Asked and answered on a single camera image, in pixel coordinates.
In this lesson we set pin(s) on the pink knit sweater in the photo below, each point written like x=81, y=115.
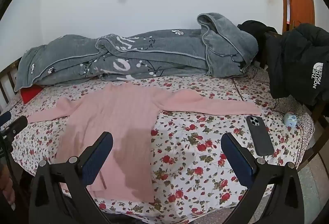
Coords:
x=115, y=116

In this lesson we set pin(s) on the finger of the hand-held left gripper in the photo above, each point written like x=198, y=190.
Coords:
x=5, y=117
x=18, y=124

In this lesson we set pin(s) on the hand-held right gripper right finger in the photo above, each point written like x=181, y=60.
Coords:
x=232, y=152

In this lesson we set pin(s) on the person's left hand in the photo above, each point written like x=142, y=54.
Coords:
x=6, y=185

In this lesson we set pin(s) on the grey printed quilt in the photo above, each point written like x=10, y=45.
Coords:
x=154, y=52

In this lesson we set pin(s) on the black puffer jacket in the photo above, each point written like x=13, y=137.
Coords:
x=290, y=65

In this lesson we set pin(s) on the dark grey smartphone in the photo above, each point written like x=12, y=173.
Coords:
x=259, y=136

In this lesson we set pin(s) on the dark clothing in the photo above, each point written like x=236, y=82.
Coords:
x=253, y=27

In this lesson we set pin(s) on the red cloth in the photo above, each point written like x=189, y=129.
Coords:
x=30, y=94

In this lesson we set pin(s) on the floral bed sheet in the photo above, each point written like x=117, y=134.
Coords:
x=192, y=162

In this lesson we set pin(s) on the small blue white toy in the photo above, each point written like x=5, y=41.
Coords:
x=290, y=120

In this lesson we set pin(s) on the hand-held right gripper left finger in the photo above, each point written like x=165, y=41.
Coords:
x=99, y=157

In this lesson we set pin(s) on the wooden bed headboard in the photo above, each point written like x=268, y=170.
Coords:
x=6, y=80

